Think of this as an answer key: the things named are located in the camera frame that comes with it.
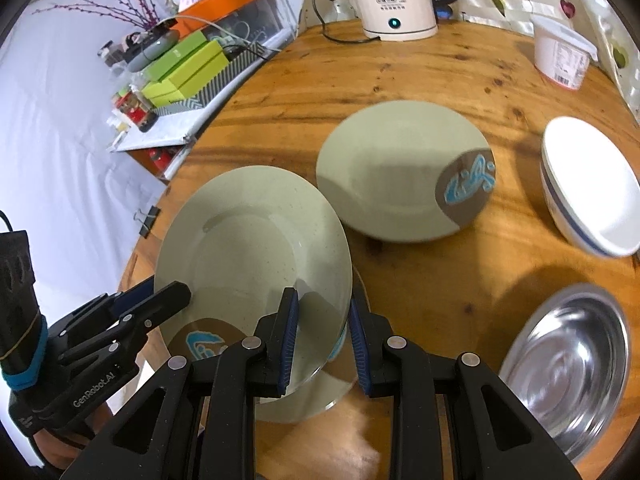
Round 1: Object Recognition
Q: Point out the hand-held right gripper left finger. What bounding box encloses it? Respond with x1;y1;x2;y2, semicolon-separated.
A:
87;287;301;480

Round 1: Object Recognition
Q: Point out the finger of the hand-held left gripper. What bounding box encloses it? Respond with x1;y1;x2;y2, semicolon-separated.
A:
60;282;193;366
50;277;155;346

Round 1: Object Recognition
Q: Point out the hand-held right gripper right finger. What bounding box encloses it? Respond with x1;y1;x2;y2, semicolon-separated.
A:
347;299;576;480

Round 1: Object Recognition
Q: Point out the green plate with brown patch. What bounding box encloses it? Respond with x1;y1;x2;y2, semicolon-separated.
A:
316;101;497;244
252;270;362;423
154;166;353;397

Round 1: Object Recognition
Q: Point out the white bowl with blue stripe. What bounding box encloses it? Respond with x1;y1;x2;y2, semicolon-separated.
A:
540;116;640;259

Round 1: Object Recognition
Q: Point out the person's left hand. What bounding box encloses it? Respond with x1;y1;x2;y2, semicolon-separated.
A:
36;400;110;470

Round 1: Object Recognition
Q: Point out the black binder clip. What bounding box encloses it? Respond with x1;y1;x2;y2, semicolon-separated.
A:
133;206;161;239

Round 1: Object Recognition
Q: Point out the white paper tray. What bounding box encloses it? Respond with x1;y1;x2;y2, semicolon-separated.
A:
107;106;215;154

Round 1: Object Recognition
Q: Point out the red lidded jar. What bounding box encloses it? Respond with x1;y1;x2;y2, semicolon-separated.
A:
114;89;157;134

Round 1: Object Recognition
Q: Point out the stainless steel bowl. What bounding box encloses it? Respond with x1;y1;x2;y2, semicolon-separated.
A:
497;283;632;466

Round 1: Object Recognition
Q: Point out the striped grey box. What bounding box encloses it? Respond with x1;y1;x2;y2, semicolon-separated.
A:
150;42;267;117

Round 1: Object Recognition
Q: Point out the light green box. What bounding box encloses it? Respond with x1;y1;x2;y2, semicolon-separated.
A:
142;40;231;108

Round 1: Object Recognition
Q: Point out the dark green box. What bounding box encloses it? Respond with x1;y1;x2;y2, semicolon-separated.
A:
142;30;207;83

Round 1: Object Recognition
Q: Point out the grey oval device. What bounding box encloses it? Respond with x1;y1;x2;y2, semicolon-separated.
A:
126;30;181;73

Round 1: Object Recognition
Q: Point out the white plastic tub with lid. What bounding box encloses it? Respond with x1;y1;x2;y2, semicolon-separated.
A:
530;14;599;92

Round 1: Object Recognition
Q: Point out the white cable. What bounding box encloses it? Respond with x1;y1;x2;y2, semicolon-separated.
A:
167;14;281;53

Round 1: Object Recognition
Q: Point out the black kettle power cord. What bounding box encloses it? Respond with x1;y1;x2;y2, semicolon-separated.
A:
311;0;383;45

